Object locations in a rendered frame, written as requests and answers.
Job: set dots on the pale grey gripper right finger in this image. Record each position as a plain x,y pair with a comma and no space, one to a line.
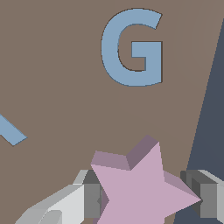
208,195

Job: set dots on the pink star block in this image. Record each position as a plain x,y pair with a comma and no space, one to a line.
140,189

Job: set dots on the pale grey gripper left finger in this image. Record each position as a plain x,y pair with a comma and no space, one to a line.
73,201

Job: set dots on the brown board with letter slots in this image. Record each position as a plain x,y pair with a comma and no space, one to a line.
73,87

